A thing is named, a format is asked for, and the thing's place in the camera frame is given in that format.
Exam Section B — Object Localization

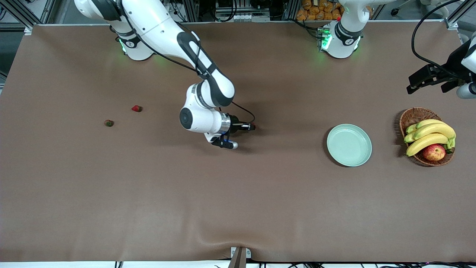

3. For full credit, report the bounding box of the large table cover mat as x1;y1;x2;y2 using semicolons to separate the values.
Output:
0;20;476;263

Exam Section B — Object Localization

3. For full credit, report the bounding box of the white terminal block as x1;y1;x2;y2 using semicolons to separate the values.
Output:
216;11;270;22

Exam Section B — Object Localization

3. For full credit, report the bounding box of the pale green round plate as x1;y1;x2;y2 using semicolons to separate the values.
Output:
327;124;373;167

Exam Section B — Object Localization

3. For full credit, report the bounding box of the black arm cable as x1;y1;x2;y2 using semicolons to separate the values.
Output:
117;0;257;125
411;0;460;75

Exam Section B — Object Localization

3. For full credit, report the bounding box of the yellow banana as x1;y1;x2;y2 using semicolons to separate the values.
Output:
406;133;449;157
414;123;456;141
416;119;445;129

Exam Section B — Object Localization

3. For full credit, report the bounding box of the aluminium frame post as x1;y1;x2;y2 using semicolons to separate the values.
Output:
182;0;200;22

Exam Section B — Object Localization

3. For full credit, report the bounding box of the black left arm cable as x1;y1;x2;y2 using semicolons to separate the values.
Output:
411;0;460;75

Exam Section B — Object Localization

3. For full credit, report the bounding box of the red yellow apple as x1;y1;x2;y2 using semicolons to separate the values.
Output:
423;144;446;162

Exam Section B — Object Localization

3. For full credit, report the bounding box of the brown wicker basket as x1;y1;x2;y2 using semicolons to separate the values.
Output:
399;107;455;167

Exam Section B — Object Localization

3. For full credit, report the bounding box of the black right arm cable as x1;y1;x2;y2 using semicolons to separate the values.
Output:
117;0;257;125

